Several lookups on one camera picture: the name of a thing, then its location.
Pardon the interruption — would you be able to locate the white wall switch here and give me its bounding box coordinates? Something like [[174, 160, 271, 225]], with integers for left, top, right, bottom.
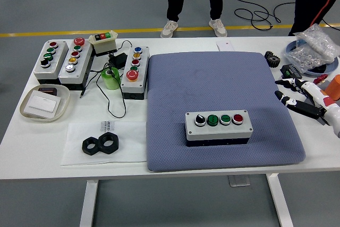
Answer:
[[25, 90, 62, 119]]

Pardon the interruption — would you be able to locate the black cord with plug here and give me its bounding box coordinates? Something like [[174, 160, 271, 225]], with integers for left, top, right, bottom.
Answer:
[[79, 40, 133, 119]]

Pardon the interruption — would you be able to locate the green film roll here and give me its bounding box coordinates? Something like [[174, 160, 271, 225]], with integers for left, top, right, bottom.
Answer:
[[101, 67, 122, 91]]

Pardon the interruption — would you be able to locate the small black device, red face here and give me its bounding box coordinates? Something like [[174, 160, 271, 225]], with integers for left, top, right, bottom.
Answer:
[[38, 87, 58, 97]]

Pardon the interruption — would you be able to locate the black cable on floor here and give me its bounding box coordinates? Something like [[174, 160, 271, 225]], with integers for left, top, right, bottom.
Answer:
[[224, 0, 305, 31]]

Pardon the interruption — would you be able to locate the black power adapter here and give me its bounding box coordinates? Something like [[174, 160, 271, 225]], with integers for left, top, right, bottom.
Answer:
[[108, 52, 128, 69]]

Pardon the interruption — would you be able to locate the five-button box, yellow and white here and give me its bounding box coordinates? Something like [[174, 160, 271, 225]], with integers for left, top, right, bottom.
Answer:
[[57, 37, 94, 91]]

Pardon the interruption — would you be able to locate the black gear wheel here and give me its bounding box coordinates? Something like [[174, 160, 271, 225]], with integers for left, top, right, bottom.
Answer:
[[264, 50, 281, 68]]

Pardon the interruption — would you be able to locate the white card with red mark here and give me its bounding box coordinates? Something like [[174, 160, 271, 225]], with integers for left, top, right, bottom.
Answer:
[[216, 40, 234, 52]]

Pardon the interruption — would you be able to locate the clear bag of metal parts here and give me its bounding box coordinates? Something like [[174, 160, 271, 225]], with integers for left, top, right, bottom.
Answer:
[[283, 45, 332, 74]]

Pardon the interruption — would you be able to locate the black module with green terminals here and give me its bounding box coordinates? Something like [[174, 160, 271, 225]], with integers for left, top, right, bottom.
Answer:
[[280, 63, 303, 80]]

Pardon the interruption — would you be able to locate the small red clip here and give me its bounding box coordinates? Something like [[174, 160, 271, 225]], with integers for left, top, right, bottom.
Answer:
[[313, 74, 328, 85]]

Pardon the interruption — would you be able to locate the cream three-button switch box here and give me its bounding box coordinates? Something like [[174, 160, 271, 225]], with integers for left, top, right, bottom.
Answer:
[[88, 31, 118, 57]]

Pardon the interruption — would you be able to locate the four-button box with selector knob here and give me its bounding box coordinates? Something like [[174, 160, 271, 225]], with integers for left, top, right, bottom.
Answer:
[[184, 109, 254, 148]]

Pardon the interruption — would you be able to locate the large black hex nut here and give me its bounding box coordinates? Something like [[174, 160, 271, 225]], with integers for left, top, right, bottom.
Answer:
[[81, 136, 103, 156], [97, 131, 121, 155]]

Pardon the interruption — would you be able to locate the white table leg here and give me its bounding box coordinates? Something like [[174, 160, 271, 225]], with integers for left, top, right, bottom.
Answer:
[[267, 173, 294, 227], [79, 180, 99, 227]]

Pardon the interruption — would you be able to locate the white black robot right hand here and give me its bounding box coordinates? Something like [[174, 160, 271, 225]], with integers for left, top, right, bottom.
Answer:
[[274, 77, 340, 138]]

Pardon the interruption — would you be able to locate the clear bag of white parts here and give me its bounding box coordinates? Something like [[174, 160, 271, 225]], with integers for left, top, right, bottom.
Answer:
[[293, 23, 337, 63]]

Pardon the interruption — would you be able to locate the grey box under table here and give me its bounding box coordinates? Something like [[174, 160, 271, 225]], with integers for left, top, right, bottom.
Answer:
[[227, 175, 251, 187]]

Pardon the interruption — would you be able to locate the cream shallow dish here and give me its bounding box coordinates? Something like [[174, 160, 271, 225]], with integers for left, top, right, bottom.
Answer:
[[19, 84, 71, 123]]

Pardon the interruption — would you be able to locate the five-button box with blue button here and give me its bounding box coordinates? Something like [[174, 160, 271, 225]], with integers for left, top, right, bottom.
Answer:
[[121, 45, 150, 100]]

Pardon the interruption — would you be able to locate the blue-grey quilted mat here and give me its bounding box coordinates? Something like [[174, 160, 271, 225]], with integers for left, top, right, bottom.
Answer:
[[145, 51, 306, 173]]

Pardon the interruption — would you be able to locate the orange cylinder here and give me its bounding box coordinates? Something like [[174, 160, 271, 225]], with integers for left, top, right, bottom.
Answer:
[[324, 74, 340, 102]]

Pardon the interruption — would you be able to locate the four-button box with black knob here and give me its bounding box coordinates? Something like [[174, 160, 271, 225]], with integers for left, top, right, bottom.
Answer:
[[33, 39, 69, 85]]

